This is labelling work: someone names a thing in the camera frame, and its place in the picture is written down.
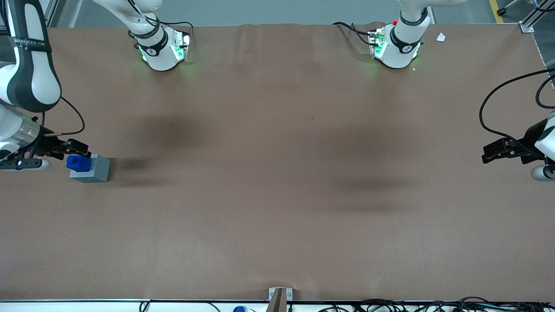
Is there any brown camera mount post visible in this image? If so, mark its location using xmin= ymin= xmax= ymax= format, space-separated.
xmin=266 ymin=289 xmax=287 ymax=312

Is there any black right base cable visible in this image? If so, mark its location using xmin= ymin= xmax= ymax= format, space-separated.
xmin=126 ymin=0 xmax=194 ymax=44

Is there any black base cable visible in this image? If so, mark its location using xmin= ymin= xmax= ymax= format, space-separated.
xmin=333 ymin=22 xmax=382 ymax=46
xmin=126 ymin=0 xmax=194 ymax=44

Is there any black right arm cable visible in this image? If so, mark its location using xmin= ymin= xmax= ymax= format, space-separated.
xmin=42 ymin=96 xmax=86 ymax=137

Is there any blue plastic part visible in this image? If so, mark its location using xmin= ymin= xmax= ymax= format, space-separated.
xmin=66 ymin=155 xmax=92 ymax=173

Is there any short black left arm cable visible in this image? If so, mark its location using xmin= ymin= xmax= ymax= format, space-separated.
xmin=535 ymin=76 xmax=555 ymax=109

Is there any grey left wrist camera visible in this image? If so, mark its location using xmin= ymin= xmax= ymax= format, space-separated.
xmin=531 ymin=165 xmax=555 ymax=182

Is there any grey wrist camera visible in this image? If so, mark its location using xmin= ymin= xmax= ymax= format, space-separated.
xmin=0 ymin=158 xmax=52 ymax=171
xmin=531 ymin=165 xmax=555 ymax=182

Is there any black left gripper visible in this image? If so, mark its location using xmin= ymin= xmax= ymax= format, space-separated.
xmin=482 ymin=119 xmax=548 ymax=164

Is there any black left base cable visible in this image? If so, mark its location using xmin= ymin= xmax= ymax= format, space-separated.
xmin=333 ymin=22 xmax=382 ymax=46

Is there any gray square base block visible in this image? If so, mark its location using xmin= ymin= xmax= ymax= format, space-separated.
xmin=69 ymin=154 xmax=111 ymax=183

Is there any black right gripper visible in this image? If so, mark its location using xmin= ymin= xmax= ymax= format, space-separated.
xmin=33 ymin=130 xmax=91 ymax=159

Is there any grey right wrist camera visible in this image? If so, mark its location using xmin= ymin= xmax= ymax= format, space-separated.
xmin=0 ymin=158 xmax=52 ymax=171

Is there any long black left arm cable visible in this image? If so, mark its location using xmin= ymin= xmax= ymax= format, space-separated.
xmin=479 ymin=68 xmax=555 ymax=150

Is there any aluminium frame post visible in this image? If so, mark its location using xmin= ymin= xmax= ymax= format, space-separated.
xmin=42 ymin=0 xmax=61 ymax=27
xmin=519 ymin=0 xmax=555 ymax=33

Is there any brown table mat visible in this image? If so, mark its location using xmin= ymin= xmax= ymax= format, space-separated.
xmin=0 ymin=23 xmax=555 ymax=302

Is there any black cable tangle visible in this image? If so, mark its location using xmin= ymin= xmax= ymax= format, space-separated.
xmin=319 ymin=297 xmax=555 ymax=312

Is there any metal mounting bracket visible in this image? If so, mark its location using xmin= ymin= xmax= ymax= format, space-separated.
xmin=268 ymin=287 xmax=293 ymax=301

